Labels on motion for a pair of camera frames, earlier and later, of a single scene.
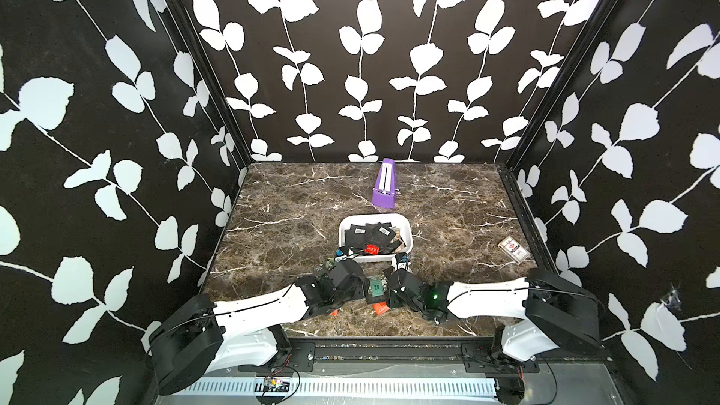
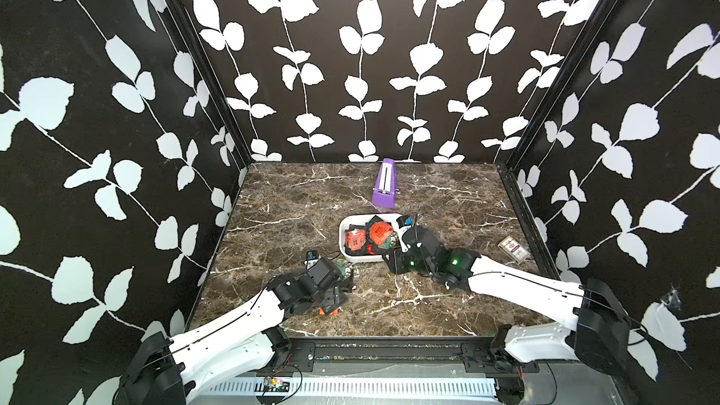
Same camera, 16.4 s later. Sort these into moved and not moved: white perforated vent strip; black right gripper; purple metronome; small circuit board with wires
Moved: black right gripper
Not moved: purple metronome; small circuit board with wires; white perforated vent strip
